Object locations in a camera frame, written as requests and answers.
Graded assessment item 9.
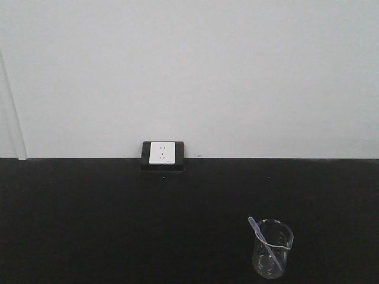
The clear plastic pipette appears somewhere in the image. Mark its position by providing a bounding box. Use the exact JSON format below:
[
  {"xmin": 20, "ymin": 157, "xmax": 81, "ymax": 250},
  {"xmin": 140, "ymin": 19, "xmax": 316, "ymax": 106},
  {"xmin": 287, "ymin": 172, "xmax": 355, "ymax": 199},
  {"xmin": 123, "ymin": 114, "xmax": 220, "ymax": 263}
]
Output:
[{"xmin": 248, "ymin": 217, "xmax": 283, "ymax": 271}]

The clear glass beaker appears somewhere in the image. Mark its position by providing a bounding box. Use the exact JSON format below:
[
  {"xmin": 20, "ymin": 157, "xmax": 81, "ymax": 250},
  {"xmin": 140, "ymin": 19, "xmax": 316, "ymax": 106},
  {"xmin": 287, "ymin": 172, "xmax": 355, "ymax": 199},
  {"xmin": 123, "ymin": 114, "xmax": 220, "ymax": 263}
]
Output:
[{"xmin": 252, "ymin": 219, "xmax": 294, "ymax": 279}]

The black socket housing box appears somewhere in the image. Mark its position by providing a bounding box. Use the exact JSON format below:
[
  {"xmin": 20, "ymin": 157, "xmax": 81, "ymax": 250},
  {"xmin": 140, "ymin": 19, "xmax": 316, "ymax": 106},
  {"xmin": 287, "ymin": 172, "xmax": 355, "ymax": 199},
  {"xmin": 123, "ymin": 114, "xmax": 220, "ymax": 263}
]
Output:
[{"xmin": 140, "ymin": 141, "xmax": 184, "ymax": 172}]

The white wall power socket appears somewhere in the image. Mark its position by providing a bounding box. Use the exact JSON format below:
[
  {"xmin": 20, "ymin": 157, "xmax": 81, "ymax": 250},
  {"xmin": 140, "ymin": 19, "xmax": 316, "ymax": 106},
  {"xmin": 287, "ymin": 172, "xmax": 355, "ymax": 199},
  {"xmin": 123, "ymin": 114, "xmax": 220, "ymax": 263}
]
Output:
[{"xmin": 149, "ymin": 141, "xmax": 175, "ymax": 165}]

